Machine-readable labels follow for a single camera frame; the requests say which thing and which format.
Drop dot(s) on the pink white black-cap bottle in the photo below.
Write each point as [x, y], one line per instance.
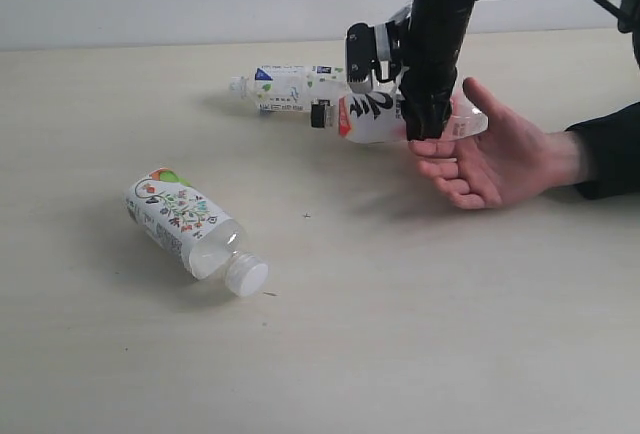
[376, 117]

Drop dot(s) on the floral label white-cap bottle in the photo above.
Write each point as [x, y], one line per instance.
[186, 224]

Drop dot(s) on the person's open bare hand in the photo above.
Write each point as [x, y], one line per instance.
[511, 162]

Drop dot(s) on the white blue label clear bottle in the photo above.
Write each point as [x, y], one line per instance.
[290, 88]

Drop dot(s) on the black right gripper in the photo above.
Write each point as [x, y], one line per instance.
[432, 45]

